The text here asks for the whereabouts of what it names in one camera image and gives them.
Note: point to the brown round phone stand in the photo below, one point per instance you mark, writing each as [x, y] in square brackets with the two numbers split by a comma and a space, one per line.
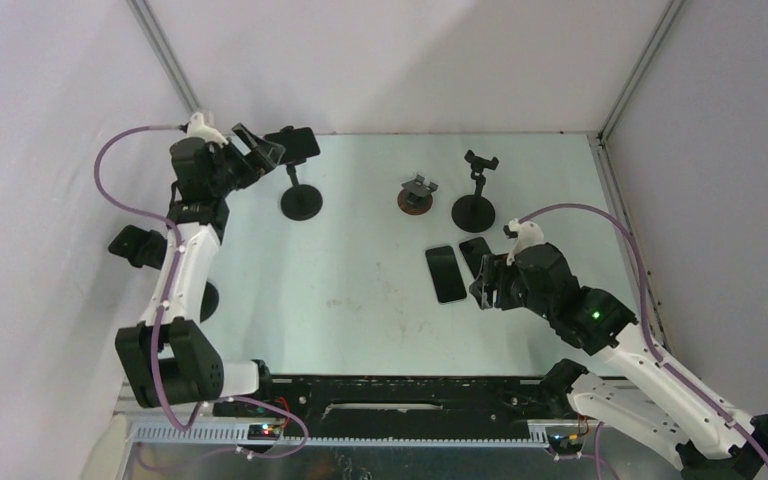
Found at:
[416, 196]

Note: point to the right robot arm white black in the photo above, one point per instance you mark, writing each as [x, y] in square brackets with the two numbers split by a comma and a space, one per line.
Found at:
[676, 415]

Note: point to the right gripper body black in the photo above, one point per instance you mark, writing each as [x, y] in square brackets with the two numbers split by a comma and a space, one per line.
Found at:
[510, 291]

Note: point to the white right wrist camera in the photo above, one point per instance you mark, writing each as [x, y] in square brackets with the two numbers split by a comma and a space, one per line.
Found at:
[525, 235]

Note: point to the black phone pink case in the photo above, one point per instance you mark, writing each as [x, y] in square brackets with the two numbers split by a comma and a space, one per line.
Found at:
[299, 144]

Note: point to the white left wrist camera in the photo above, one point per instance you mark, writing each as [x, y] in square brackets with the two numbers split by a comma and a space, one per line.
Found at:
[200, 125]

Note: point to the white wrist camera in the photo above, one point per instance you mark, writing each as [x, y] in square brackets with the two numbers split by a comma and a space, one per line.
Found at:
[525, 235]
[200, 125]

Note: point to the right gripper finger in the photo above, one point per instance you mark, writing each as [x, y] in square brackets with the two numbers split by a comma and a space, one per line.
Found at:
[481, 264]
[483, 292]

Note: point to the black smartphone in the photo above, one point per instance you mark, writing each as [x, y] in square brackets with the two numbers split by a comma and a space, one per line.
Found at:
[473, 251]

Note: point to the small teal phone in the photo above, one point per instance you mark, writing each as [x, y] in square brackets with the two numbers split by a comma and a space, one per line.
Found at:
[445, 274]

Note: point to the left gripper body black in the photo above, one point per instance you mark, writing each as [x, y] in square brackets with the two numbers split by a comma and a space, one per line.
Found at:
[235, 171]

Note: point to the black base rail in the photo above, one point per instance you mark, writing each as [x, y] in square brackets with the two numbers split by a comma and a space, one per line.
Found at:
[410, 407]

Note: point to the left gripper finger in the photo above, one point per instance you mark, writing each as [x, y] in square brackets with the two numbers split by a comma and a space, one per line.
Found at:
[267, 155]
[247, 138]

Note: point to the black round-base phone stand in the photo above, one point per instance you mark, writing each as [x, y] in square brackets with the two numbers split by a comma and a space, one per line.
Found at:
[474, 213]

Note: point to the grey cable duct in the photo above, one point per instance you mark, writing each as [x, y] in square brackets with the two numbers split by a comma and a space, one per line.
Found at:
[238, 434]

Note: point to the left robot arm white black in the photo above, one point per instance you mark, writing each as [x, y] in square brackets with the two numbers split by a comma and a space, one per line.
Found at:
[166, 357]

